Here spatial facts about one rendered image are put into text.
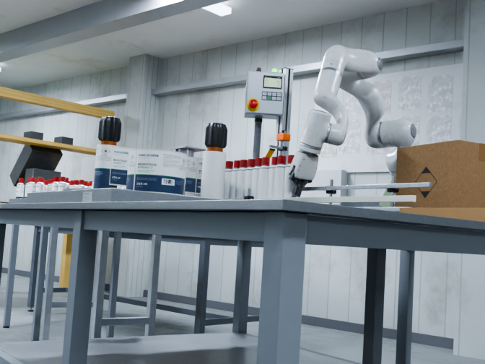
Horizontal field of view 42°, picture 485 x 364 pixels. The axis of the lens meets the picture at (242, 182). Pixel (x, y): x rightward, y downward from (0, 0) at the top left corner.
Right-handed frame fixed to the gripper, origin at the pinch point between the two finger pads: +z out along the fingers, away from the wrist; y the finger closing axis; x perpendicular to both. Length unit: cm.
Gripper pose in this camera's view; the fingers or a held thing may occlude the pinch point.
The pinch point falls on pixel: (297, 191)
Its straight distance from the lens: 245.1
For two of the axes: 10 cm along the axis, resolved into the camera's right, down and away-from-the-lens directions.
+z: -2.6, 9.5, 1.9
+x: 5.4, 3.1, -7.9
